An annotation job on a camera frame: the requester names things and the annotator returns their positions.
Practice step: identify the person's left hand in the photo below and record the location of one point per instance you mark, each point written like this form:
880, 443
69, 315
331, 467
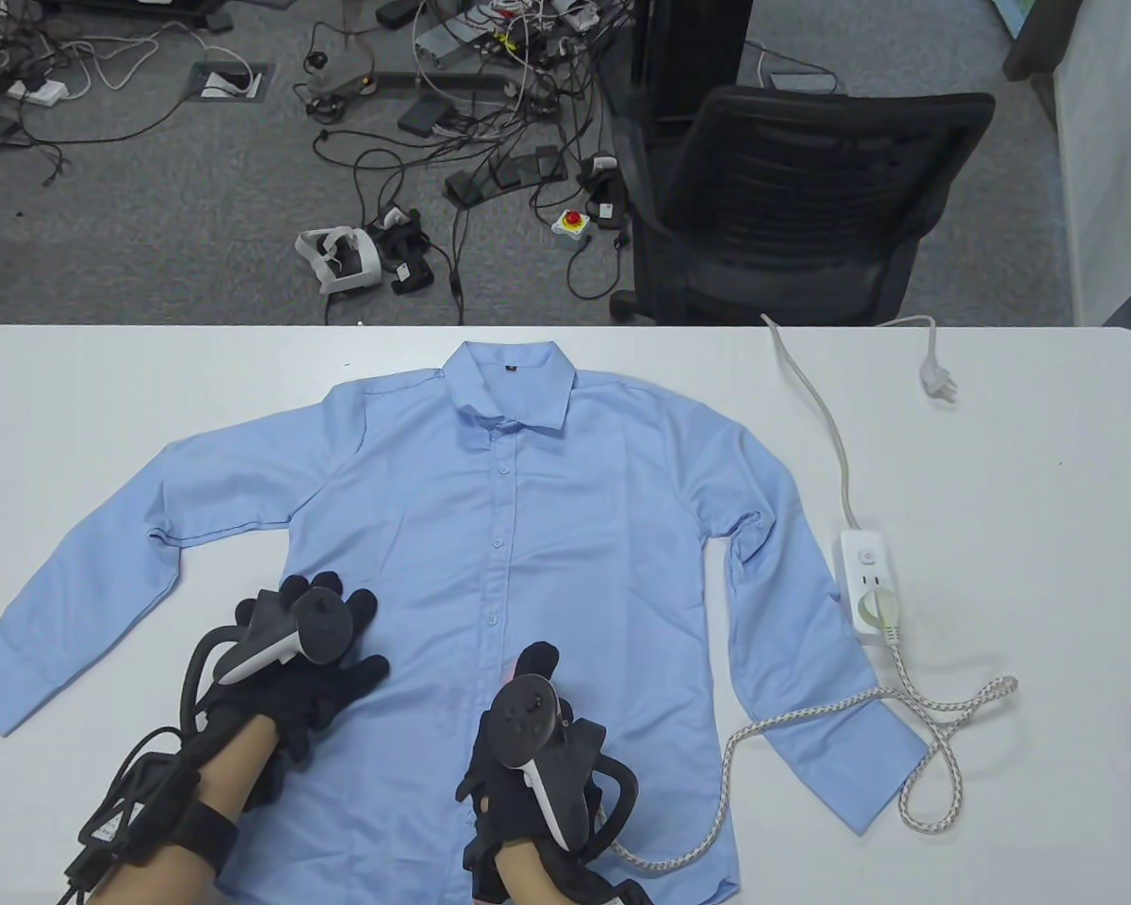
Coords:
339, 693

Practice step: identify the person's right hand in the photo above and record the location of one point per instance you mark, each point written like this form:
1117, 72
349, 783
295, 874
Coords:
490, 792

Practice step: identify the black and white controller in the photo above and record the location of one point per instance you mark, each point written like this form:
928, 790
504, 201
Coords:
528, 716
325, 627

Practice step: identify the light blue long-sleeve shirt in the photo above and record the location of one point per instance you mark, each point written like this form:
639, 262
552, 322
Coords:
575, 528

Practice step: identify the person's left forearm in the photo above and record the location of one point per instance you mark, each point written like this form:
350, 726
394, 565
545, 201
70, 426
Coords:
226, 764

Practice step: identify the black handheld controller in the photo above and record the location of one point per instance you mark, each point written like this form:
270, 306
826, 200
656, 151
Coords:
413, 276
403, 234

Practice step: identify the white VR headset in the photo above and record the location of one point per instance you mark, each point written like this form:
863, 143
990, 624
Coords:
353, 259

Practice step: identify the red emergency stop button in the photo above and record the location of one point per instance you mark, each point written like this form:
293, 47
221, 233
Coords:
572, 226

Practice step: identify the black flat power adapter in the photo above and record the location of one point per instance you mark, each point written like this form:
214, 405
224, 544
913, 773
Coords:
547, 162
509, 172
467, 187

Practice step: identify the white black handheld scanner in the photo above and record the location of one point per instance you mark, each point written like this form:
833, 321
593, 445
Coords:
605, 198

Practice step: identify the grey floor socket box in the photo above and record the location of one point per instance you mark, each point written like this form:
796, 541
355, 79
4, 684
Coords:
259, 85

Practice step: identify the grey desk leg base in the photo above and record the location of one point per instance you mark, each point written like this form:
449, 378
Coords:
434, 83

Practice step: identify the white table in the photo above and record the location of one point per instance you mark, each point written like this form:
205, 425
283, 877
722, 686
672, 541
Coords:
1046, 471

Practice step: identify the silver aluminium profile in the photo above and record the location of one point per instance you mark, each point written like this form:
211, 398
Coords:
452, 42

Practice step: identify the white floor power strip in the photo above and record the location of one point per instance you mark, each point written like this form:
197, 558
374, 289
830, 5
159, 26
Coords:
42, 91

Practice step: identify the black mesh office chair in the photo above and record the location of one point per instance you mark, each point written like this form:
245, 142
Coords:
811, 189

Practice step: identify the black desk foot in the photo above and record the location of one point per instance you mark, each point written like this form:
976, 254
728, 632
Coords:
151, 9

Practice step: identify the black computer tower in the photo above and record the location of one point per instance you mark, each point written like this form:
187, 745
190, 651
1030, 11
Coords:
688, 57

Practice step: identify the grey flat device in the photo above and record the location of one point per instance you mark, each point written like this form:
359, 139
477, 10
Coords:
801, 82

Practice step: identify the white partition panel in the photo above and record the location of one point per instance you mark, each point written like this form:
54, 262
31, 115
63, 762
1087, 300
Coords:
1112, 141

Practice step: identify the dark grey panel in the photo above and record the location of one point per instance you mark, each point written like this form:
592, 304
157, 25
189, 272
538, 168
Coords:
1037, 38

